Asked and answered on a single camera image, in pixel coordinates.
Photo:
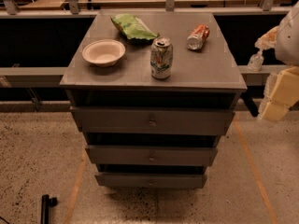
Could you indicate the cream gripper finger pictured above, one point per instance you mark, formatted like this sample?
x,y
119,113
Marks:
x,y
281,92

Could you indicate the silver green 7up can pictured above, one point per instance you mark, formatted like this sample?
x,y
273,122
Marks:
x,y
161,57

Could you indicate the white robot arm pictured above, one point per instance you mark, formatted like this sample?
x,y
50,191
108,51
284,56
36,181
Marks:
x,y
284,39

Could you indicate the orange soda can lying down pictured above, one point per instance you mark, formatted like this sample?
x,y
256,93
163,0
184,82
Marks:
x,y
198,37

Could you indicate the clear sanitizer pump bottle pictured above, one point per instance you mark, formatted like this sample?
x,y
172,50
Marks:
x,y
256,62

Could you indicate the grey metal railing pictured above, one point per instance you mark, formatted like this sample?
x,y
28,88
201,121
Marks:
x,y
149,6

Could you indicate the grey drawer cabinet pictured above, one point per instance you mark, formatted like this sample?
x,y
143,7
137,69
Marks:
x,y
207,78

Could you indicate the green chip bag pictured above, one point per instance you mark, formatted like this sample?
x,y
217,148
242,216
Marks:
x,y
133,27

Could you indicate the white paper bowl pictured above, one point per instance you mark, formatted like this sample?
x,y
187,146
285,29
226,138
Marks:
x,y
104,53

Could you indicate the bottom grey drawer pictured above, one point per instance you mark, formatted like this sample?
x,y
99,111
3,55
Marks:
x,y
151,181

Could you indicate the grey drawer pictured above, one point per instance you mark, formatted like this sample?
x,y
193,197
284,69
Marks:
x,y
156,121
151,181
164,156

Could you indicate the middle grey drawer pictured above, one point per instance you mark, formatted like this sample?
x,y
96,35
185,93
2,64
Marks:
x,y
164,156

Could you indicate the top grey drawer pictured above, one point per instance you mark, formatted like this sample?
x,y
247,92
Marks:
x,y
156,121

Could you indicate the black bracket on floor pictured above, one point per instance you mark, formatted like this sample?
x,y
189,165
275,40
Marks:
x,y
46,203

